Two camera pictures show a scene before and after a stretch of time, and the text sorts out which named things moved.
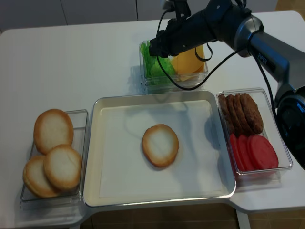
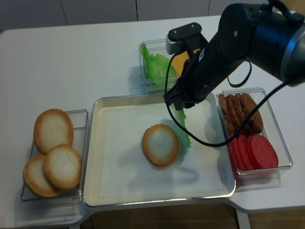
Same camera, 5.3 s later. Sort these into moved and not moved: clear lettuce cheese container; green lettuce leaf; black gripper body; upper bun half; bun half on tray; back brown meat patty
Moved: green lettuce leaf; black gripper body
Not moved: back brown meat patty; upper bun half; bun half on tray; clear lettuce cheese container
